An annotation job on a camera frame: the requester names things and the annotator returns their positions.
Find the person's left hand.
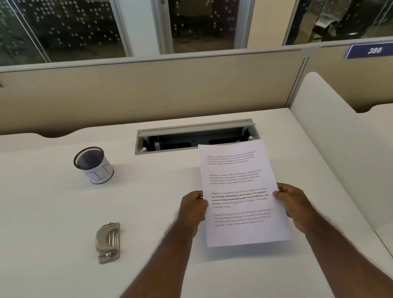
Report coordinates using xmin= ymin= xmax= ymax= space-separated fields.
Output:
xmin=172 ymin=189 xmax=213 ymax=241

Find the person's right hand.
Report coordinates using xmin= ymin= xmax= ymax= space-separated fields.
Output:
xmin=272 ymin=178 xmax=324 ymax=239

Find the white printed paper sheet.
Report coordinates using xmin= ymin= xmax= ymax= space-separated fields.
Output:
xmin=195 ymin=134 xmax=295 ymax=251

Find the person's left forearm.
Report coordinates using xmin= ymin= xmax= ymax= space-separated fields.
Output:
xmin=77 ymin=217 xmax=209 ymax=298

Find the person's right forearm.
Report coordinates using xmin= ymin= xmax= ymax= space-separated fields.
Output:
xmin=301 ymin=207 xmax=393 ymax=298

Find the white side divider panel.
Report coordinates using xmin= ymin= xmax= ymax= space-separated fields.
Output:
xmin=285 ymin=62 xmax=393 ymax=238

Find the silver hole punch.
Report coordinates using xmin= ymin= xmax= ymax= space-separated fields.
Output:
xmin=92 ymin=220 xmax=126 ymax=265

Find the black mesh pen holder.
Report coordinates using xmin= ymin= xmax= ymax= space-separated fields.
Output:
xmin=72 ymin=145 xmax=114 ymax=187

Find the beige desk partition panel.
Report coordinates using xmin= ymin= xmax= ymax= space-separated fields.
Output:
xmin=0 ymin=28 xmax=315 ymax=145
xmin=304 ymin=36 xmax=393 ymax=119

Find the glass door with dotted film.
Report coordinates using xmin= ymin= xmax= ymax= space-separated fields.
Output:
xmin=153 ymin=0 xmax=270 ymax=59

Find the black office chair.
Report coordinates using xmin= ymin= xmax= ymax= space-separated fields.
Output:
xmin=310 ymin=0 xmax=380 ymax=44

